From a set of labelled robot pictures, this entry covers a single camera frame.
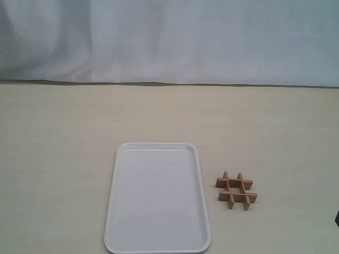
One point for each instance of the white fabric backdrop curtain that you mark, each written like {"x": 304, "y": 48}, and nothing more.
{"x": 177, "y": 42}

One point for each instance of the wooden notched puzzle piece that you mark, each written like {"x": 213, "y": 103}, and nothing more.
{"x": 238, "y": 197}
{"x": 227, "y": 190}
{"x": 234, "y": 183}
{"x": 245, "y": 190}

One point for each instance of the white rectangular plastic tray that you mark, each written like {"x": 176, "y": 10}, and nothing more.
{"x": 157, "y": 202}

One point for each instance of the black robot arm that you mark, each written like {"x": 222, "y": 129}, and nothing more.
{"x": 337, "y": 218}

